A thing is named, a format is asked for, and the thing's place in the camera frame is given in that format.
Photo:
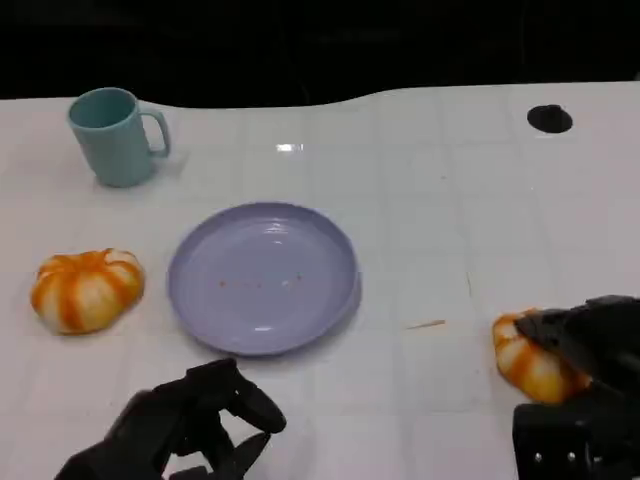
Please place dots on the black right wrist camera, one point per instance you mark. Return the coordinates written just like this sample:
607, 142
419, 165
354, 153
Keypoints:
555, 440

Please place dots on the lilac plate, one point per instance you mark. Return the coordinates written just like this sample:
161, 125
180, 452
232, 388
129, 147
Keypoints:
262, 280

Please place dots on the orange and white bread roll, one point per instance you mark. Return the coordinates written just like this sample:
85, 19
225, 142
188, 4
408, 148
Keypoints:
87, 292
535, 370

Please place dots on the thin wooden stick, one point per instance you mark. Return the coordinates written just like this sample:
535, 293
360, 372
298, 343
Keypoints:
426, 325

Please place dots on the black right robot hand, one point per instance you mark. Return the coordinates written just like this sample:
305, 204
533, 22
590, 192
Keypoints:
600, 335

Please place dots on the pale green mug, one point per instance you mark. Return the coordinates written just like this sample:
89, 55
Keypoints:
117, 150

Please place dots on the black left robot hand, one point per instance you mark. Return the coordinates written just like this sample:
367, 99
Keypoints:
170, 420

